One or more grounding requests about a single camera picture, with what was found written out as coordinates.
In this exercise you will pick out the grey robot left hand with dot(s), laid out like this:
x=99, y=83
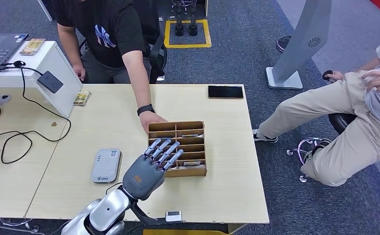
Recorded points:
x=142, y=178

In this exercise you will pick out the person's right hand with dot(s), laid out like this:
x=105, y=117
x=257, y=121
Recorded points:
x=79, y=72
x=336, y=76

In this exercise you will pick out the black hand controller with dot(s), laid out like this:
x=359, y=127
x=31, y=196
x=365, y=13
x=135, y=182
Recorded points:
x=326, y=74

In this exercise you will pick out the grey card reader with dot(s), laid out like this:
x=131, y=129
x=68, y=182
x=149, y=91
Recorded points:
x=106, y=166

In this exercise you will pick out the person's left forearm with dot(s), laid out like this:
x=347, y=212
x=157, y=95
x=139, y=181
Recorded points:
x=138, y=77

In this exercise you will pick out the person's right forearm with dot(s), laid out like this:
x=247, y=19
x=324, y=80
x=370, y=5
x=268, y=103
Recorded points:
x=364, y=66
x=68, y=45

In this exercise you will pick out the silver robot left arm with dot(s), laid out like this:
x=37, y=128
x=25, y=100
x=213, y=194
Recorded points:
x=108, y=211

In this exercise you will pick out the yellow card stack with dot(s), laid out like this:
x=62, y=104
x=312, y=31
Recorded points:
x=32, y=46
x=82, y=98

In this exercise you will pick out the person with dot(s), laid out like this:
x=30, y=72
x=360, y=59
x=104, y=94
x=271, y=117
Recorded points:
x=319, y=100
x=115, y=29

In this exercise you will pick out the blue white key card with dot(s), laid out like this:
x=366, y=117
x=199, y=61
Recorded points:
x=191, y=135

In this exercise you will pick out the wooden card organizer box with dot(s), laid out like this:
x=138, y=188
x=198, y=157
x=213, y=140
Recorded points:
x=189, y=152

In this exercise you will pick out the black wristwatch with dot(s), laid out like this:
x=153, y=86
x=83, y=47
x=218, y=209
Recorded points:
x=146, y=109

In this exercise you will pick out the black power adapter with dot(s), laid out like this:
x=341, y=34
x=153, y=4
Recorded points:
x=50, y=82

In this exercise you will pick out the white desk stand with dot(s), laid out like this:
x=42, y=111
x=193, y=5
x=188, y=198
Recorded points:
x=58, y=99

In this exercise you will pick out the chrome base stool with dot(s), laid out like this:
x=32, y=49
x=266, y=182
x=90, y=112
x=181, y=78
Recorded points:
x=339, y=122

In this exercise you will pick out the grey kiosk stand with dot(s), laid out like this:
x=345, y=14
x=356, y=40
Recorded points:
x=301, y=42

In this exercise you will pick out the small brown chip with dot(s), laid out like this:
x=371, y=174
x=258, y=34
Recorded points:
x=54, y=124

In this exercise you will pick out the black office chair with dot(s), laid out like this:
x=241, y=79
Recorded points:
x=159, y=58

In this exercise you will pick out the black shoe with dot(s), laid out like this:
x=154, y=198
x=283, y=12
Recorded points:
x=283, y=43

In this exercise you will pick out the black smartphone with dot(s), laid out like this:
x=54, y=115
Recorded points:
x=225, y=92

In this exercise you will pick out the black robot foot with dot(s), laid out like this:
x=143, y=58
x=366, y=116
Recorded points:
x=193, y=30
x=179, y=30

